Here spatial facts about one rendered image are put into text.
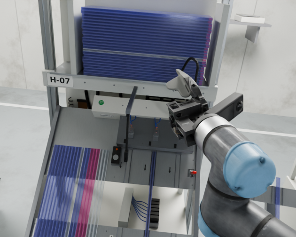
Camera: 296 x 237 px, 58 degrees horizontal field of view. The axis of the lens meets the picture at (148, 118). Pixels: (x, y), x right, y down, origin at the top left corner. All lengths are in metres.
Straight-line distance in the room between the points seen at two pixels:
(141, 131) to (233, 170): 0.81
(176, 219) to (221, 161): 1.14
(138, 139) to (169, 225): 0.56
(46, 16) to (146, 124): 0.62
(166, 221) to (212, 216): 1.06
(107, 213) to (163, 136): 0.60
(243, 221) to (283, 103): 4.48
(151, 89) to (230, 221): 0.81
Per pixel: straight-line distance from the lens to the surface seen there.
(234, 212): 0.47
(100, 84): 1.21
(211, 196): 0.48
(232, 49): 4.40
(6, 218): 2.55
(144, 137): 1.17
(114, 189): 1.70
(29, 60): 4.99
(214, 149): 0.46
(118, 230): 1.19
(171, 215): 1.57
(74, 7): 1.15
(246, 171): 0.41
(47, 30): 1.26
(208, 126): 0.49
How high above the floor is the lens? 1.74
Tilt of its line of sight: 26 degrees down
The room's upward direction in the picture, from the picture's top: 5 degrees clockwise
